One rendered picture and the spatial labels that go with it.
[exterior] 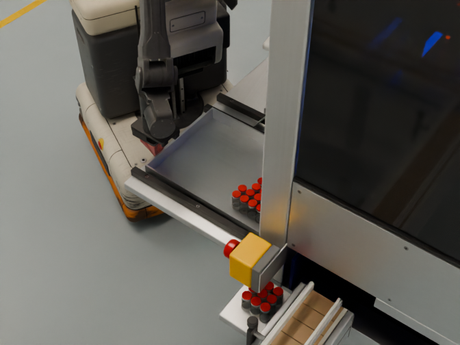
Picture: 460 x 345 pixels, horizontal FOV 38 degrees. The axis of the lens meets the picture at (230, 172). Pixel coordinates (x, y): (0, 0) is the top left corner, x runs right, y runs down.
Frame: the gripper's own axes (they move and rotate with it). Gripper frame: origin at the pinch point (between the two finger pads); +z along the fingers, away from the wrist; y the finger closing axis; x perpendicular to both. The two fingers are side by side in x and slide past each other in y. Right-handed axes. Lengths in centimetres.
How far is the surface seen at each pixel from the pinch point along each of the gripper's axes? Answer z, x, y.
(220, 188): 2.1, 1.7, 17.9
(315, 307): -3, -15, 54
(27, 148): 90, 32, -112
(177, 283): 90, 18, -14
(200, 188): 2.1, -1.1, 14.2
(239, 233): 0.4, -7.6, 30.3
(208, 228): 2.4, -9.4, 22.9
